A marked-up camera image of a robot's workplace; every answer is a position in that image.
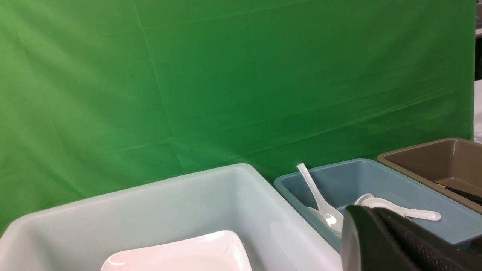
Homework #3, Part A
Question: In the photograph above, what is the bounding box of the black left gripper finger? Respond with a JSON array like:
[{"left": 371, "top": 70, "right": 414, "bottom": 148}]
[{"left": 341, "top": 205, "right": 482, "bottom": 271}]

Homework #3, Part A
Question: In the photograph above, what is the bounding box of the white square plate stack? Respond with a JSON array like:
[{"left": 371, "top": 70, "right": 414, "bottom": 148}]
[{"left": 101, "top": 230, "right": 252, "bottom": 271}]

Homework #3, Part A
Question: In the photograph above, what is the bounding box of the pile of white spoons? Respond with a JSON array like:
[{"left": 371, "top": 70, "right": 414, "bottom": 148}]
[{"left": 306, "top": 194, "right": 442, "bottom": 239}]

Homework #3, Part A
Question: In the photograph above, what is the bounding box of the teal plastic bin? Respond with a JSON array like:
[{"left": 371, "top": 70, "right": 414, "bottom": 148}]
[{"left": 274, "top": 158, "right": 482, "bottom": 252}]

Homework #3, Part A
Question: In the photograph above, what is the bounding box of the black chopsticks bundle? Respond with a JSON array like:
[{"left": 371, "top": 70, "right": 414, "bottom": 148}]
[{"left": 437, "top": 183, "right": 482, "bottom": 205}]

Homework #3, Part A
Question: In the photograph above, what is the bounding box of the brown plastic bin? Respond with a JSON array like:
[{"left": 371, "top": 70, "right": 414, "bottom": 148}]
[{"left": 377, "top": 138, "right": 482, "bottom": 214}]

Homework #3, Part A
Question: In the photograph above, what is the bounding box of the large white plastic tub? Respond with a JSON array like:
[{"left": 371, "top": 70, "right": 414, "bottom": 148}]
[{"left": 1, "top": 164, "right": 342, "bottom": 271}]

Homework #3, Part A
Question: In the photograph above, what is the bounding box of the green backdrop cloth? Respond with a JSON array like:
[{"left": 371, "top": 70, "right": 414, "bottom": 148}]
[{"left": 0, "top": 0, "right": 476, "bottom": 233}]

